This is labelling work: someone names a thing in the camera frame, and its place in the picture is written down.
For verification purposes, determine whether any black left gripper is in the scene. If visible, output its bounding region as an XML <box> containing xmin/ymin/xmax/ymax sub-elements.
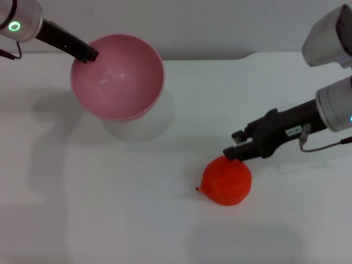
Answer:
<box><xmin>35</xmin><ymin>19</ymin><xmax>100</xmax><ymax>65</ymax></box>

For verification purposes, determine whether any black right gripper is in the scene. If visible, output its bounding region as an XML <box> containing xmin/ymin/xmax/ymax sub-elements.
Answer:
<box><xmin>222</xmin><ymin>98</ymin><xmax>327</xmax><ymax>162</ymax></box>

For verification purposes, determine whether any soft orange toy fruit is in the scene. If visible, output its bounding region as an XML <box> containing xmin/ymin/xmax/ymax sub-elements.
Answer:
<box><xmin>195</xmin><ymin>154</ymin><xmax>253</xmax><ymax>207</ymax></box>

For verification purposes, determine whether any pink plastic bowl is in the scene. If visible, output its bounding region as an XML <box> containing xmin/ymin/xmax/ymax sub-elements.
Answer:
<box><xmin>69</xmin><ymin>34</ymin><xmax>166</xmax><ymax>123</ymax></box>

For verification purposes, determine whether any right arm cable with plug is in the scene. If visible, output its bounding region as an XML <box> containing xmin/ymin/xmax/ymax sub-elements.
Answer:
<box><xmin>298</xmin><ymin>123</ymin><xmax>352</xmax><ymax>153</ymax></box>

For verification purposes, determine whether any arm cable with plug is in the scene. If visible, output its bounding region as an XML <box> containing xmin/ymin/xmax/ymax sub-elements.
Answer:
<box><xmin>0</xmin><ymin>41</ymin><xmax>23</xmax><ymax>60</ymax></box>
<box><xmin>298</xmin><ymin>123</ymin><xmax>352</xmax><ymax>153</ymax></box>

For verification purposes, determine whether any left arm cable with plug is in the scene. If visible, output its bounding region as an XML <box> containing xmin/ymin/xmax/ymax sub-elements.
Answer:
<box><xmin>0</xmin><ymin>41</ymin><xmax>23</xmax><ymax>60</ymax></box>

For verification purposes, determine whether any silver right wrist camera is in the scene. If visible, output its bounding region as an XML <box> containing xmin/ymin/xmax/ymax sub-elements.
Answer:
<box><xmin>301</xmin><ymin>3</ymin><xmax>352</xmax><ymax>69</ymax></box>

